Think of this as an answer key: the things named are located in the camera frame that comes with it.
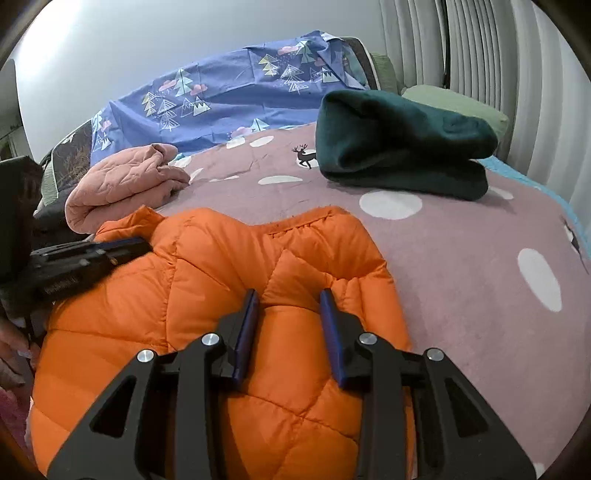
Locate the orange puffer jacket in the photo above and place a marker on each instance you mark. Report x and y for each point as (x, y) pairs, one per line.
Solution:
(207, 258)

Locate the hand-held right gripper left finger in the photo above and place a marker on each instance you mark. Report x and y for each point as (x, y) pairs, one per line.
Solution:
(247, 332)

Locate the black garment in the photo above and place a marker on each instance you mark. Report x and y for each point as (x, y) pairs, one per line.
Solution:
(51, 221)

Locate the dark branch-print pillow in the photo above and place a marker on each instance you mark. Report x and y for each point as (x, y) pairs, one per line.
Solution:
(69, 157)

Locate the white pleated curtain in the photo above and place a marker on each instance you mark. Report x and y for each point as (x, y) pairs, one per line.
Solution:
(531, 69)

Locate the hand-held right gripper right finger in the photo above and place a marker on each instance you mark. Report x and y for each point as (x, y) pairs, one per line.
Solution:
(330, 332)

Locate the pink quilted garment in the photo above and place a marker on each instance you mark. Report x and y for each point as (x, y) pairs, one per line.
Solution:
(120, 184)

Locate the light green pillow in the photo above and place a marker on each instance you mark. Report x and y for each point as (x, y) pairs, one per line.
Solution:
(461, 104)

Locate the person's left hand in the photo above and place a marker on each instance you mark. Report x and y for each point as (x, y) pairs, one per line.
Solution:
(11, 346)

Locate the green quilted pillow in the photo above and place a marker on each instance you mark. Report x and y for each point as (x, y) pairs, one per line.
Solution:
(48, 182)

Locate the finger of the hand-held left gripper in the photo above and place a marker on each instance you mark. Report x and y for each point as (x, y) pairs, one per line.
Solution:
(124, 251)

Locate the blue tree-print pillow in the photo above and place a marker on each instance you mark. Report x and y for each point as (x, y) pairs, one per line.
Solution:
(231, 101)

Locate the pink dotted bed sheet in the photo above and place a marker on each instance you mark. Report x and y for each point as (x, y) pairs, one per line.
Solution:
(461, 254)

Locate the dark green fleece garment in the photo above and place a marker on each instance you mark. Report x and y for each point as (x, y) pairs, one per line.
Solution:
(392, 138)

